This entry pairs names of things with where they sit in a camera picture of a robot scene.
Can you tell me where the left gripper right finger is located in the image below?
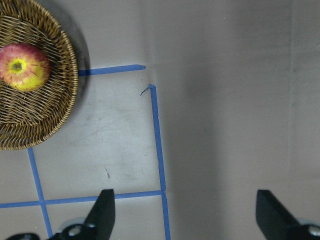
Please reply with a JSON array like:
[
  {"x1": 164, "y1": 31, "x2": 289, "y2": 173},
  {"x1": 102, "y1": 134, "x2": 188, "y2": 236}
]
[{"x1": 255, "y1": 189, "x2": 320, "y2": 240}]

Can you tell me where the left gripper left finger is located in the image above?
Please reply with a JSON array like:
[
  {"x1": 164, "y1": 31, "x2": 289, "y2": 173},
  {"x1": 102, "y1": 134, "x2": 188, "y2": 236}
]
[{"x1": 52, "y1": 189, "x2": 116, "y2": 240}]

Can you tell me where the yellow red apple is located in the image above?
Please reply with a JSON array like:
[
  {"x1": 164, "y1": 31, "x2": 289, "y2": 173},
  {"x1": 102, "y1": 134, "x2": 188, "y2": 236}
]
[{"x1": 0, "y1": 42, "x2": 51, "y2": 92}]

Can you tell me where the brown wicker basket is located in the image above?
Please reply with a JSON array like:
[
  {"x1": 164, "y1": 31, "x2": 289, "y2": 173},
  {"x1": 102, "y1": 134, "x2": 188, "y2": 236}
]
[{"x1": 0, "y1": 0, "x2": 79, "y2": 150}]

